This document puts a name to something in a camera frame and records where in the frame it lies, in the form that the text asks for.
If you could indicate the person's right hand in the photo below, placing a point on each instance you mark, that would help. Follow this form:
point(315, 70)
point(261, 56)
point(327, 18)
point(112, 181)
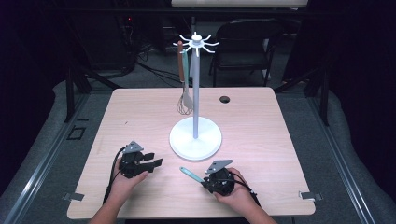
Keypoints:
point(238, 193)

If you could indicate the black metal stand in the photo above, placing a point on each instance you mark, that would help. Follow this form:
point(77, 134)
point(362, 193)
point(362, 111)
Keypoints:
point(325, 93)
point(70, 93)

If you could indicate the white utensil rack stand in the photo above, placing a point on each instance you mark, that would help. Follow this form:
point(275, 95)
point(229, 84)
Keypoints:
point(195, 146)

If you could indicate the grey metal table bracket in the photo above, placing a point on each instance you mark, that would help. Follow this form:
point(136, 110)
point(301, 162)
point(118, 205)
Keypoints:
point(74, 196)
point(311, 196)

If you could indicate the black folding chair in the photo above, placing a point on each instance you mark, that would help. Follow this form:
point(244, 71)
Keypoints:
point(246, 34)

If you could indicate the person's left hand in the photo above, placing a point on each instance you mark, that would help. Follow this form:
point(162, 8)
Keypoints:
point(124, 186)

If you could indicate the aluminium floor rail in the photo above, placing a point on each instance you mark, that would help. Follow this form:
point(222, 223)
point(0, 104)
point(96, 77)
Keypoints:
point(37, 174)
point(342, 174)

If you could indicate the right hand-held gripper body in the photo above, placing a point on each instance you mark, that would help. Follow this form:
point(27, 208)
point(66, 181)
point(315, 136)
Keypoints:
point(221, 182)

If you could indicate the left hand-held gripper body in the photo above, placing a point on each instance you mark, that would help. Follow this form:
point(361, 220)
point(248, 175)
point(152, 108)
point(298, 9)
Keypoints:
point(132, 165)

